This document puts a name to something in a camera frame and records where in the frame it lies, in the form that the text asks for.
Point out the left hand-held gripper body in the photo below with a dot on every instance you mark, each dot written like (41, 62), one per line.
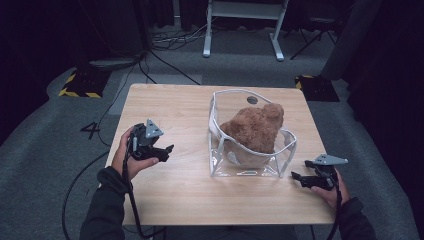
(146, 140)

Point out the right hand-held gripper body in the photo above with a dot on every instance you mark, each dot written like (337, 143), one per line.
(325, 175)

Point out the clear plastic bag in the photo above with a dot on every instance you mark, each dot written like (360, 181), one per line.
(220, 160)

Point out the brown teddy bear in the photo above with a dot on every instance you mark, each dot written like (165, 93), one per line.
(255, 128)

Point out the person's right hand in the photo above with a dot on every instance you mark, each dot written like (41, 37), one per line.
(330, 196)

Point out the person's left hand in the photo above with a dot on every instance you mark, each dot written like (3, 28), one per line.
(120, 156)

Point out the grey stand base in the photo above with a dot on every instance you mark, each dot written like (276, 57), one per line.
(113, 63)

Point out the black tripod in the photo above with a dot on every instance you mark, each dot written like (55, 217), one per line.
(316, 31)

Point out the grey curtain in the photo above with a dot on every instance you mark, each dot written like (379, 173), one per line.
(353, 33)

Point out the black yellow striped base plate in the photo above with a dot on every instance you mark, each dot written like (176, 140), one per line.
(85, 85)
(318, 88)

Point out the white desk frame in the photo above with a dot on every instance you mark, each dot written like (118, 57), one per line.
(246, 10)

